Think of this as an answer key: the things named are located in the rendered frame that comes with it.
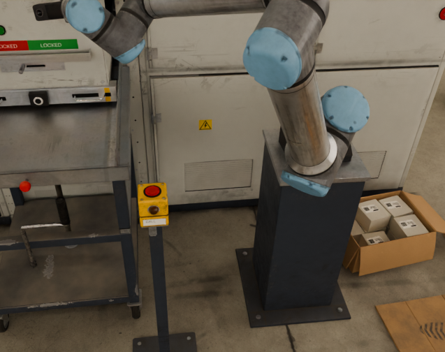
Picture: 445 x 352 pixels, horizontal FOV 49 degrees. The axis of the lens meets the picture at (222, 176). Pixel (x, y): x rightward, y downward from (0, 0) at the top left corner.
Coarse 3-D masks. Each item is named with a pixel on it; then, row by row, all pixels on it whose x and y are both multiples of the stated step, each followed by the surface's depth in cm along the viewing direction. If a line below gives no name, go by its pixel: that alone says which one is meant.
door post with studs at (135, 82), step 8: (120, 0) 187; (128, 64) 204; (136, 64) 204; (136, 72) 206; (136, 80) 209; (136, 88) 211; (136, 96) 214; (136, 104) 216; (136, 112) 219; (136, 120) 221; (136, 128) 224; (136, 136) 227; (144, 144) 230; (144, 152) 233; (144, 160) 236; (144, 168) 239; (144, 176) 242
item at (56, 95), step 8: (112, 80) 178; (40, 88) 172; (48, 88) 172; (56, 88) 172; (64, 88) 173; (72, 88) 173; (80, 88) 173; (88, 88) 174; (96, 88) 174; (112, 88) 175; (0, 96) 171; (8, 96) 171; (16, 96) 172; (24, 96) 172; (48, 96) 173; (56, 96) 174; (64, 96) 174; (72, 96) 175; (80, 96) 175; (88, 96) 176; (96, 96) 176; (112, 96) 177; (0, 104) 173; (8, 104) 173; (16, 104) 174; (24, 104) 174
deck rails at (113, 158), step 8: (120, 64) 198; (112, 72) 199; (120, 72) 195; (120, 80) 191; (120, 88) 188; (120, 96) 184; (112, 104) 180; (120, 104) 180; (112, 112) 175; (120, 112) 175; (112, 120) 171; (120, 120) 171; (112, 128) 168; (120, 128) 168; (112, 136) 164; (120, 136) 164; (112, 144) 160; (112, 152) 157; (112, 160) 154
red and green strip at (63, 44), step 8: (40, 40) 161; (48, 40) 162; (56, 40) 162; (64, 40) 163; (72, 40) 163; (0, 48) 161; (8, 48) 162; (16, 48) 162; (24, 48) 162; (32, 48) 163; (40, 48) 163; (48, 48) 164; (56, 48) 164; (64, 48) 164; (72, 48) 165
